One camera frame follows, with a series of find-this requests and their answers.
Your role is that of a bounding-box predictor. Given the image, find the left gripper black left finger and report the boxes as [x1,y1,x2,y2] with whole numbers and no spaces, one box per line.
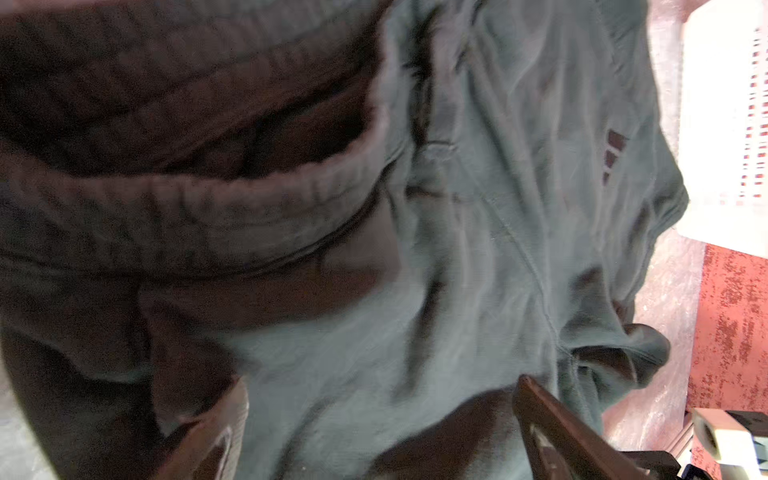
[149,377,249,480]

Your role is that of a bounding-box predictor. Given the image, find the black shorts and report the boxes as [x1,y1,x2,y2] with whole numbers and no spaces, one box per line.
[1,1,688,479]

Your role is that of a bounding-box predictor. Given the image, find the white plastic basket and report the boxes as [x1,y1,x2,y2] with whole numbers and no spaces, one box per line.
[676,1,767,258]

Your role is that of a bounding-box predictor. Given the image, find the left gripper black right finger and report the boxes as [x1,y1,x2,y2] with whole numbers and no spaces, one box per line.
[513,375,650,479]

